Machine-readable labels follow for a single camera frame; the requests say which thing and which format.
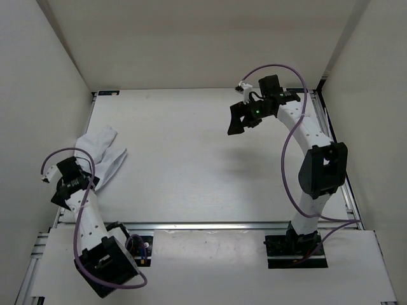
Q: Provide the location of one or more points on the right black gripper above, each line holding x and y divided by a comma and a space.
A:
238, 111

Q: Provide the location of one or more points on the white front cover board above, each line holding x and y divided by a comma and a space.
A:
226, 267

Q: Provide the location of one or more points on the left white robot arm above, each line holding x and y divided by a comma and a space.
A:
101, 249

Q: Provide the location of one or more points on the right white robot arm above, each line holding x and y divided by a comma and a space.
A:
322, 171

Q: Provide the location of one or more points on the front aluminium rail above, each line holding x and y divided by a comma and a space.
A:
206, 226

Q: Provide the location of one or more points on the left aluminium frame rail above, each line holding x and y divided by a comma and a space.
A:
66, 213

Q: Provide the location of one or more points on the aluminium frame rail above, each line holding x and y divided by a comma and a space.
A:
336, 154
66, 213

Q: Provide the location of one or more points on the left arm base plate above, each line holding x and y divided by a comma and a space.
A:
140, 247

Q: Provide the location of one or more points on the white fabric skirt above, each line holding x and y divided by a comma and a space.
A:
107, 159

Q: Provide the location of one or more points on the right aluminium frame rail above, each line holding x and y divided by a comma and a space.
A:
336, 154

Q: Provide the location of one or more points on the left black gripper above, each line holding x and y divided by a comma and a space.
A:
61, 185

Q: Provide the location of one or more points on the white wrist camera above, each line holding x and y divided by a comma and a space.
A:
50, 175
244, 89

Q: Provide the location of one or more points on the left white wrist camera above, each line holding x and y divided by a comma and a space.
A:
50, 175

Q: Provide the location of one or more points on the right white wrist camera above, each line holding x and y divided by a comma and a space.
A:
244, 89

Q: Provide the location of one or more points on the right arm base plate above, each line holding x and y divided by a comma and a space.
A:
293, 251

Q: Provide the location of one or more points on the left blue corner label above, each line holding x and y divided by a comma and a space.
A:
108, 93

